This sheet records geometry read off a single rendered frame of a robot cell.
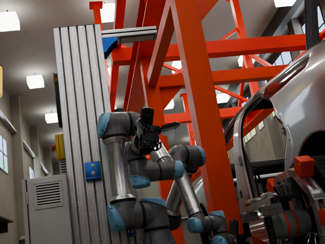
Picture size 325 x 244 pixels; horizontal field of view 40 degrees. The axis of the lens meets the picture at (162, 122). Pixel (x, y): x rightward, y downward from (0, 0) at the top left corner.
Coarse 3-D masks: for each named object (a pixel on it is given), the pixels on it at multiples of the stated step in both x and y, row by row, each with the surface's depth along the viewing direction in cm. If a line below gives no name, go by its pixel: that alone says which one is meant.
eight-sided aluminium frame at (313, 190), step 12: (276, 180) 247; (300, 180) 220; (312, 180) 219; (312, 192) 210; (324, 192) 210; (312, 204) 210; (324, 204) 208; (324, 228) 205; (288, 240) 251; (324, 240) 203
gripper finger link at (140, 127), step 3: (138, 120) 149; (141, 120) 153; (135, 123) 153; (138, 123) 152; (141, 123) 152; (144, 123) 155; (138, 126) 152; (141, 126) 154; (144, 126) 155; (138, 129) 152; (141, 129) 155; (138, 132) 152; (141, 132) 155; (138, 135) 152
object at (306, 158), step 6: (300, 156) 223; (306, 156) 223; (300, 162) 217; (306, 162) 218; (312, 162) 218; (294, 168) 225; (300, 168) 218; (306, 168) 219; (312, 168) 219; (300, 174) 219; (306, 174) 220; (312, 174) 220
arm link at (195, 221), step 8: (168, 152) 232; (176, 152) 229; (184, 152) 231; (184, 160) 229; (184, 168) 226; (184, 176) 223; (176, 184) 224; (184, 184) 220; (184, 192) 219; (192, 192) 219; (184, 200) 218; (192, 200) 216; (192, 208) 214; (200, 208) 215; (192, 216) 213; (200, 216) 212; (208, 216) 216; (192, 224) 209; (200, 224) 209; (208, 224) 212; (192, 232) 210; (200, 232) 211
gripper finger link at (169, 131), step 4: (164, 124) 158; (168, 124) 157; (172, 124) 156; (176, 124) 155; (164, 128) 158; (168, 128) 157; (172, 128) 157; (164, 132) 159; (168, 132) 158; (172, 132) 156; (168, 136) 157; (172, 136) 156
